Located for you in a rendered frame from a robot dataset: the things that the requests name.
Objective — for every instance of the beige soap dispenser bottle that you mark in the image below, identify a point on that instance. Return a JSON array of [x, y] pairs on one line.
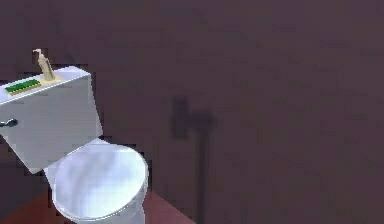
[[46, 67]]

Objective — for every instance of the white toilet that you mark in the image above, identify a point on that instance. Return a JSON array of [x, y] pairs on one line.
[[56, 116]]

